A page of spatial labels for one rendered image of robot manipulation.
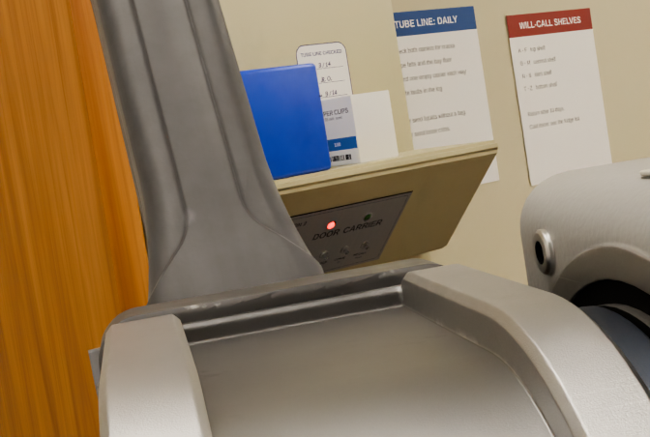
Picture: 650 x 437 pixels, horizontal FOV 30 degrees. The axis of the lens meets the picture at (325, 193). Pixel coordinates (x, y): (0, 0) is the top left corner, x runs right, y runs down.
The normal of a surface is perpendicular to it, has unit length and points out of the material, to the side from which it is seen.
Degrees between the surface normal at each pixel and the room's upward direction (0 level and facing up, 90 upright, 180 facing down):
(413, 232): 135
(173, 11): 61
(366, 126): 90
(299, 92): 90
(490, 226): 90
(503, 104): 90
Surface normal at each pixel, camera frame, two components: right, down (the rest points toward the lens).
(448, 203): 0.55, 0.66
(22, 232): -0.77, 0.15
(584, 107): 0.62, -0.06
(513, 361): -0.98, 0.16
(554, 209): -0.91, -0.39
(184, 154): 0.04, -0.44
